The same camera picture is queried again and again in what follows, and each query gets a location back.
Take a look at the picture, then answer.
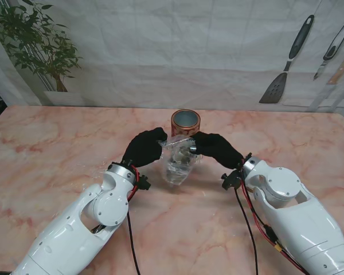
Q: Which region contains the red black left arm cable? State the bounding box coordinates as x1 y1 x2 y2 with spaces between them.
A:
126 166 143 275

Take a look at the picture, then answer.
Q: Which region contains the red black right arm cable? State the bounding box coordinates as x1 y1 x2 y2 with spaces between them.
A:
233 171 307 275

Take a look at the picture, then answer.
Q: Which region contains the red black arm cable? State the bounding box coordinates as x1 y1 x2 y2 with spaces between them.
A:
126 166 143 275
233 171 307 275

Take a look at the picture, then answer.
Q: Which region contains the black handled peeler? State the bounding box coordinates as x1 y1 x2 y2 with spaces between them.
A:
313 13 344 81

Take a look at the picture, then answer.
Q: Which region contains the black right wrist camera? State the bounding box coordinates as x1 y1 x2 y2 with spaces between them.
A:
221 170 243 190

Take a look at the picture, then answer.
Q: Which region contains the green leafy plant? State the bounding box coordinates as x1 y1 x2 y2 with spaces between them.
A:
0 0 83 93

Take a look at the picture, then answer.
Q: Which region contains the white wrinkled backdrop cloth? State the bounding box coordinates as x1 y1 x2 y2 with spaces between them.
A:
0 0 344 114

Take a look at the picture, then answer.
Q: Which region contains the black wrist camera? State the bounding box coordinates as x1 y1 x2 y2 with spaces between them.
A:
136 174 152 191
221 170 243 190

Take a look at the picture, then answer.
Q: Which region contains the black slotted spatula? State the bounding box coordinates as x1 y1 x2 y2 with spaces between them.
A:
259 14 315 104

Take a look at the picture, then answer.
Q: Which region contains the wooden handled knife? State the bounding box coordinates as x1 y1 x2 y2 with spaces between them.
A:
326 50 344 85

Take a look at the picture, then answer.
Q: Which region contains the clear plastic tea bag pouch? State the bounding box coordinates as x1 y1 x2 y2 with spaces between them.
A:
157 134 204 188

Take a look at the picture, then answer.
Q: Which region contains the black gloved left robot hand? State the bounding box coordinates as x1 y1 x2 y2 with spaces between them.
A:
122 127 169 168

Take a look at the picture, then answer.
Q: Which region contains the red floral tea canister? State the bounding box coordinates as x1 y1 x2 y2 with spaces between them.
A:
170 109 201 138

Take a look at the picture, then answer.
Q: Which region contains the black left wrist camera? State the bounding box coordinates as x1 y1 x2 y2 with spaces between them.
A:
136 174 152 191

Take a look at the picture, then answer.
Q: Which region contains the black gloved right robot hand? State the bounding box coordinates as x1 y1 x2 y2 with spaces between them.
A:
190 131 244 170

